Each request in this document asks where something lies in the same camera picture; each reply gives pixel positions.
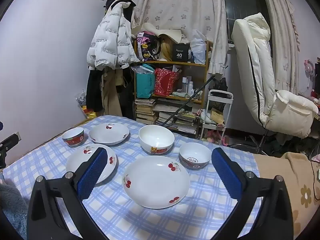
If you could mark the blue plaid bed sheet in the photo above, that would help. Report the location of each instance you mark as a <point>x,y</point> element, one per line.
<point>200,205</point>

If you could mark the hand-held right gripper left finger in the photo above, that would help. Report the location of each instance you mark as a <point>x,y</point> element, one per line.
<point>92,172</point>

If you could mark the floral curtain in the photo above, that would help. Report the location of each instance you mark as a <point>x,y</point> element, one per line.
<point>180,10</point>
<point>282,30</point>

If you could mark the teal bag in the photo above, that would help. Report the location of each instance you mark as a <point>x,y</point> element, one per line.
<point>145,85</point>

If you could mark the plastic bag with snacks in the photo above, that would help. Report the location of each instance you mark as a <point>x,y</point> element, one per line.
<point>82,101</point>

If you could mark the dark window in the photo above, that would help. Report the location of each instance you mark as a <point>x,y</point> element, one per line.
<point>240,5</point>

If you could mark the white trolley cart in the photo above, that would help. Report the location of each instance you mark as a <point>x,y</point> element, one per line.
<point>209,105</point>

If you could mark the red gift bag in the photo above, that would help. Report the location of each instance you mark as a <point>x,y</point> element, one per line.
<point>163,82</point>

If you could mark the beige hanging coat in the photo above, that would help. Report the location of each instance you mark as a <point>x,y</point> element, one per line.
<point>112,97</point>

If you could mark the large cherry print plate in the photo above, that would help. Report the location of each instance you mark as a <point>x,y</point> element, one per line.
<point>155,182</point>

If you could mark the row of toiletry bottles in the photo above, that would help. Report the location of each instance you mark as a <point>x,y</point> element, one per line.
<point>190,85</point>

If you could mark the pink fan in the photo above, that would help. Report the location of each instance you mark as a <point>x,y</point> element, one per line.
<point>310,68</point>

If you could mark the wooden shelf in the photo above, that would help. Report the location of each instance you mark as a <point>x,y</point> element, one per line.
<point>175,63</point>

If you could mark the white plastic bag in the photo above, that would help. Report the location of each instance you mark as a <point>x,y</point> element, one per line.
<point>198,45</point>

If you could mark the stack of books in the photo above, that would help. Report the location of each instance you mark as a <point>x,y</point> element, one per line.
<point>146,112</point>

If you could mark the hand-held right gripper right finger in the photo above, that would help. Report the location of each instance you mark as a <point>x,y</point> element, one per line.
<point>226,172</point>

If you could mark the white recliner chair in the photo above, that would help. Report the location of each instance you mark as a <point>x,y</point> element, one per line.
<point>260,67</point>

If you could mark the wall socket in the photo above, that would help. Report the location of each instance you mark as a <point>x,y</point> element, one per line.
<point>18,137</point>

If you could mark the beige flower blanket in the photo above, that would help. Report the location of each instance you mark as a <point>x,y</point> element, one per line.
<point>275,170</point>

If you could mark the black box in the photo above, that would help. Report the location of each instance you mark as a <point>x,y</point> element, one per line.
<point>180,52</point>

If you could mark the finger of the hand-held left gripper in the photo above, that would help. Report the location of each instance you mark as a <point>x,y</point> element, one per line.
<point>8,143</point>

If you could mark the colourful printed bag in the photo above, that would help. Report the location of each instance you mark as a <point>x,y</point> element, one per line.
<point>147,47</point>

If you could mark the small red patterned bowl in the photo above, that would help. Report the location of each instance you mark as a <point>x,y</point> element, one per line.
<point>73,136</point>

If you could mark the black hanging garment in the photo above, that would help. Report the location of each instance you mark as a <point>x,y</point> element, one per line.
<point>93,90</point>

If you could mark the white puffer jacket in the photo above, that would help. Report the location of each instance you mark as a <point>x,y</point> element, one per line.
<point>110,37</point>

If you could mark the black pole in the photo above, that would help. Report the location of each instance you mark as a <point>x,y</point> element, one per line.
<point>190,97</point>

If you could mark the pile of magazines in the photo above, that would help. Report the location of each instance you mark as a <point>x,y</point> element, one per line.
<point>185,122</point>

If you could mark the white bowl with cartoon print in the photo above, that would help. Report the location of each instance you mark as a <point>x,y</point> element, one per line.
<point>156,136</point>

